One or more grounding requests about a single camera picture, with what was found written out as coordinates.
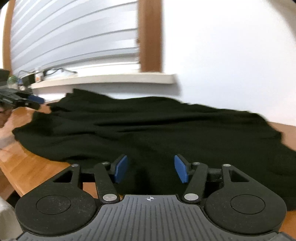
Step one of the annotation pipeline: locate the wooden window frame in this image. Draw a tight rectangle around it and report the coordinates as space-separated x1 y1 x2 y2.
3 0 164 76

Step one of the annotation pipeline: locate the black garment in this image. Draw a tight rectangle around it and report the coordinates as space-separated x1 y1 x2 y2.
11 88 296 209

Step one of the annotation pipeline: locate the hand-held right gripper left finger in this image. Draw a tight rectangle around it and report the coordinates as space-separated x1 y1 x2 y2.
53 155 128 204

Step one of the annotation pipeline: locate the black cable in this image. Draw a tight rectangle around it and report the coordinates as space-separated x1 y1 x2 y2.
42 68 78 76

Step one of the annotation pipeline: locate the white window sill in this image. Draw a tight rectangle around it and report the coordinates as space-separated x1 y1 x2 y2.
30 74 178 90

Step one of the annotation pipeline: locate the pale cloth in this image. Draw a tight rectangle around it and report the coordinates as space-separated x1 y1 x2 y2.
0 199 17 241

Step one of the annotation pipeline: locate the white window blind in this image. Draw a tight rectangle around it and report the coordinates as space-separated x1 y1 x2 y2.
9 0 141 75

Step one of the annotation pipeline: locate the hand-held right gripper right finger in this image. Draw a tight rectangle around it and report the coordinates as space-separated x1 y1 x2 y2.
174 154 247 204

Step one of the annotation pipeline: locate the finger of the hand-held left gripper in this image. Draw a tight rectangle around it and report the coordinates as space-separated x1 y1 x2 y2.
14 100 41 111
16 93 46 105

